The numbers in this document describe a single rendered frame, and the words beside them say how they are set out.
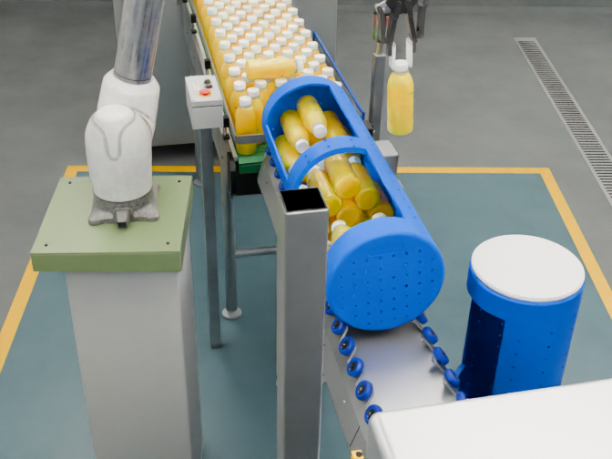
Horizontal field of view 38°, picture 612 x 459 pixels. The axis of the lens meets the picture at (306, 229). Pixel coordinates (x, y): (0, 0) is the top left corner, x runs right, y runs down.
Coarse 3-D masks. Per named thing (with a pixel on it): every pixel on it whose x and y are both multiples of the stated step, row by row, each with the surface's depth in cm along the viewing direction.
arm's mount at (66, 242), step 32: (64, 192) 242; (160, 192) 242; (192, 192) 251; (64, 224) 229; (128, 224) 229; (160, 224) 229; (32, 256) 219; (64, 256) 220; (96, 256) 220; (128, 256) 220; (160, 256) 220
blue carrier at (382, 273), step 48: (288, 96) 270; (336, 96) 259; (336, 144) 232; (384, 192) 246; (336, 240) 203; (384, 240) 198; (432, 240) 203; (336, 288) 202; (384, 288) 206; (432, 288) 209
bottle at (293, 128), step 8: (288, 112) 270; (296, 112) 271; (280, 120) 271; (288, 120) 266; (296, 120) 265; (288, 128) 263; (296, 128) 261; (304, 128) 262; (288, 136) 262; (296, 136) 259; (304, 136) 260
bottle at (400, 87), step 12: (396, 72) 225; (408, 72) 226; (396, 84) 225; (408, 84) 225; (396, 96) 227; (408, 96) 227; (396, 108) 228; (408, 108) 229; (396, 120) 230; (408, 120) 231; (396, 132) 232; (408, 132) 233
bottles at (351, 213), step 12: (348, 132) 270; (276, 144) 269; (288, 144) 265; (312, 144) 262; (288, 156) 260; (348, 156) 261; (360, 156) 263; (288, 168) 258; (324, 168) 258; (348, 204) 233; (384, 204) 235; (336, 216) 235; (348, 216) 235; (360, 216) 235
